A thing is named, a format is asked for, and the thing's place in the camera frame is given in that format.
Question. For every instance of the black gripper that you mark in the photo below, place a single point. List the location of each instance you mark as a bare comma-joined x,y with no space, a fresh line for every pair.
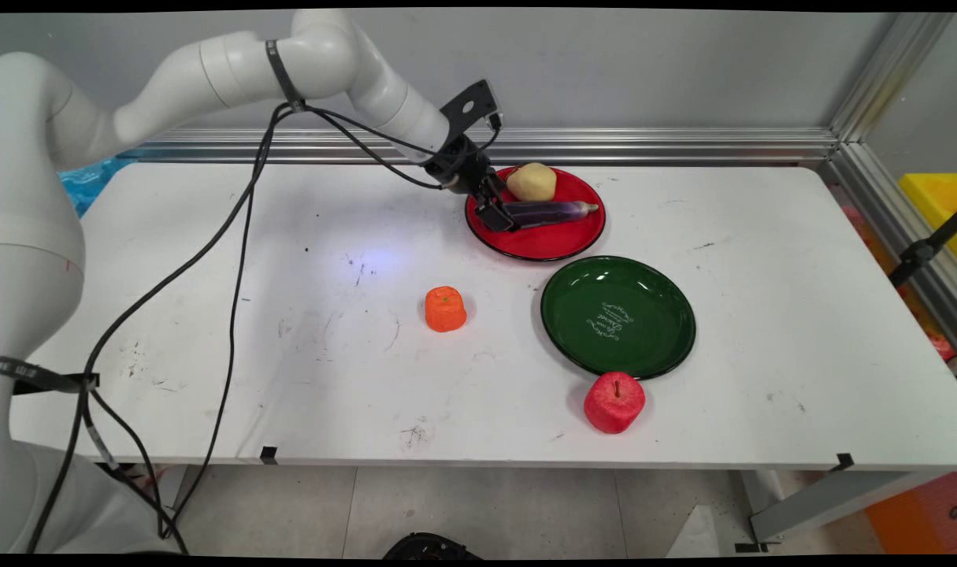
464,165

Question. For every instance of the purple toy eggplant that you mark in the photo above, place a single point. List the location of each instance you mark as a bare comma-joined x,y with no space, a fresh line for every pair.
553,213

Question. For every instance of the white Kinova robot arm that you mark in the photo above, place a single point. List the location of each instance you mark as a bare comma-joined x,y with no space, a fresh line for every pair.
210,71

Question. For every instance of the beige toy potato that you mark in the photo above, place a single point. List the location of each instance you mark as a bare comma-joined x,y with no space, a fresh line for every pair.
532,183

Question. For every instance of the red round plate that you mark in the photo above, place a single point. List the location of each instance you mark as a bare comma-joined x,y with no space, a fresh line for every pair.
541,242

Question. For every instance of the orange toy fruit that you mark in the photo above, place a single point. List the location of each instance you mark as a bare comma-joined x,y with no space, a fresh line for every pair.
445,309

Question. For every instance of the green round plate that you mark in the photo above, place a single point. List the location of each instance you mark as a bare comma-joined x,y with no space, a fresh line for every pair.
618,319

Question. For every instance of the red toy apple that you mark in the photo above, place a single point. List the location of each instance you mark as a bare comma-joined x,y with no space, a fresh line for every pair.
613,403

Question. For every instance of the black table edge clip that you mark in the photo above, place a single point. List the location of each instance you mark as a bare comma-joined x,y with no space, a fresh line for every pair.
268,454
844,461

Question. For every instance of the black round floor object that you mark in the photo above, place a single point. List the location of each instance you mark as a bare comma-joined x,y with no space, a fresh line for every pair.
431,548

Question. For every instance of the blue patterned mat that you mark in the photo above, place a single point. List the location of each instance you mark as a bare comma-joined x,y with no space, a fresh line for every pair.
92,177

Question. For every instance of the black stand clamp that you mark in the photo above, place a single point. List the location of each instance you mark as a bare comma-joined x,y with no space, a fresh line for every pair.
919,253

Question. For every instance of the white table leg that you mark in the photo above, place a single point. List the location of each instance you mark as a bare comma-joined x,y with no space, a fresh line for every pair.
176,484

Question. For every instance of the yellow plastic bin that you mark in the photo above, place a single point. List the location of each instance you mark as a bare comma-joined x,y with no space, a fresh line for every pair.
935,197

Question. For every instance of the grey table leg beam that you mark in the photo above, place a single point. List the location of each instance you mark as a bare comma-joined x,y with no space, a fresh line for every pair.
832,500

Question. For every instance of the small red object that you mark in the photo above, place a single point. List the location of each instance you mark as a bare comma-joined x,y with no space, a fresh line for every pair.
941,346

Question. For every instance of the orange box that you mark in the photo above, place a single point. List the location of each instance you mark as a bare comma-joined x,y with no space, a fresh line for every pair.
919,516

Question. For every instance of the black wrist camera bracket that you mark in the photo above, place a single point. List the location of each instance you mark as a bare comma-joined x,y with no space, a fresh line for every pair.
469,106

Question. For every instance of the long aluminium frame rail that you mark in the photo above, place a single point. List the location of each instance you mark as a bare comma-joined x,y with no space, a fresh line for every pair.
643,146

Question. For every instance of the angled aluminium frame rail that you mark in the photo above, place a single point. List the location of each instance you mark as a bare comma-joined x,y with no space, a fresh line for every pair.
880,87

